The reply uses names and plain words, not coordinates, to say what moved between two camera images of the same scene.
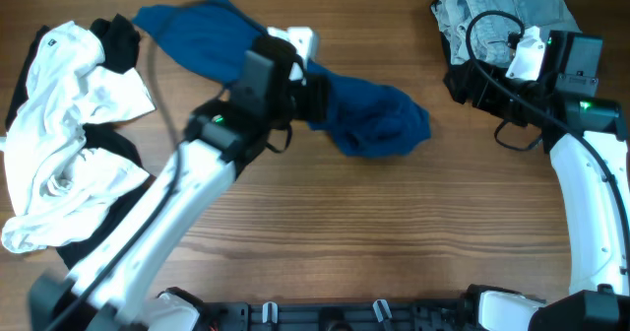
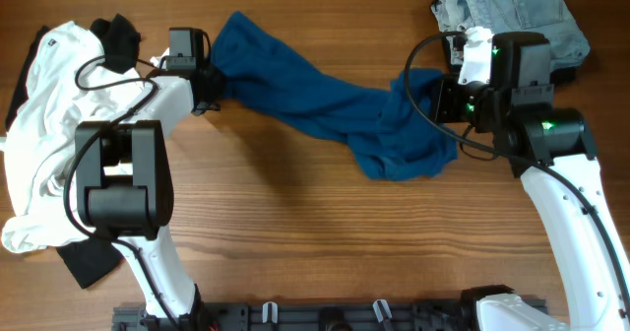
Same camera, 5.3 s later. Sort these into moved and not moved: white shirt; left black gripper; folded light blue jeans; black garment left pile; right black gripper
Moved: right black gripper; left black gripper
Not moved: black garment left pile; white shirt; folded light blue jeans
